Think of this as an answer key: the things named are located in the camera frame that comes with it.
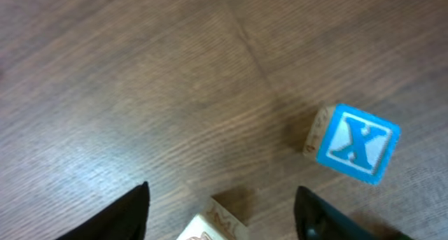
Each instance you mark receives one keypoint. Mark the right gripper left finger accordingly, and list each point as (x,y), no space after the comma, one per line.
(124,219)

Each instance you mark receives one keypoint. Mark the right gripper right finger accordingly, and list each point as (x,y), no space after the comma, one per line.
(316,219)

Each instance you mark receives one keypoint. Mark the blue X letter block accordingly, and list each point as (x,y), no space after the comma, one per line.
(353,142)

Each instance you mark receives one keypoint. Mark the red M letter block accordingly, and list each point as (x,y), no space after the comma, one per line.
(214,222)

